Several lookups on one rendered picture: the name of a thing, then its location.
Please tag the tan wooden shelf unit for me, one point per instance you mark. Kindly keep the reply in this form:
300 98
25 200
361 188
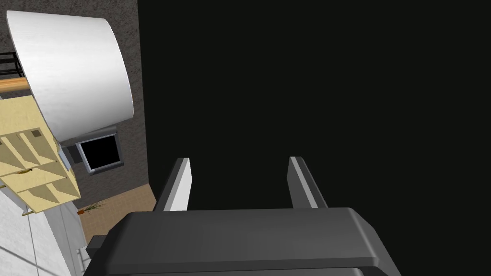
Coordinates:
30 161

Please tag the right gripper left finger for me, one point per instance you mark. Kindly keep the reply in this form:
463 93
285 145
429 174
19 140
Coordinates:
180 189

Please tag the black door leaf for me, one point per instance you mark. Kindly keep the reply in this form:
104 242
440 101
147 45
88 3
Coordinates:
314 103

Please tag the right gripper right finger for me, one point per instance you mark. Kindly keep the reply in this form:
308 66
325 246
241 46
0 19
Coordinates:
305 186

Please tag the dark window with grey frame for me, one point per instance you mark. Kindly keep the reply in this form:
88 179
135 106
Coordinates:
100 152

